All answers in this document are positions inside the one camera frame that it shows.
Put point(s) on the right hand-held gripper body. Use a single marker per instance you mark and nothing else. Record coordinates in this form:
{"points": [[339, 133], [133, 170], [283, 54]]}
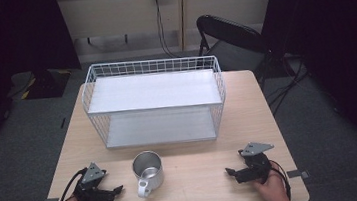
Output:
{"points": [[259, 167]]}

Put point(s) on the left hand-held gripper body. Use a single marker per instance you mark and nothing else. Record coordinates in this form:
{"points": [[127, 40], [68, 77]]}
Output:
{"points": [[90, 193]]}

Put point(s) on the person's right hand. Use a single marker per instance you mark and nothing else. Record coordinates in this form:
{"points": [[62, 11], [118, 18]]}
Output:
{"points": [[275, 192]]}

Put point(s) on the small black stick on floor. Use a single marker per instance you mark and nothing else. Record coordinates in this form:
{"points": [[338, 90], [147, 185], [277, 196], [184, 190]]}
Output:
{"points": [[63, 122]]}

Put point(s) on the grey stand base yellow tape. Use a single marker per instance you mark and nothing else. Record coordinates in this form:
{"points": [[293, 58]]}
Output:
{"points": [[42, 84]]}

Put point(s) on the black folding chair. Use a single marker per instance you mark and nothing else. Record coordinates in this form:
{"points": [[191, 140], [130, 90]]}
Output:
{"points": [[229, 31]]}

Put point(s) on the black curtain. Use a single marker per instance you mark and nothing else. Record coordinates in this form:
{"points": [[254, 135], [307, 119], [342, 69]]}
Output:
{"points": [[9, 41], [336, 30]]}

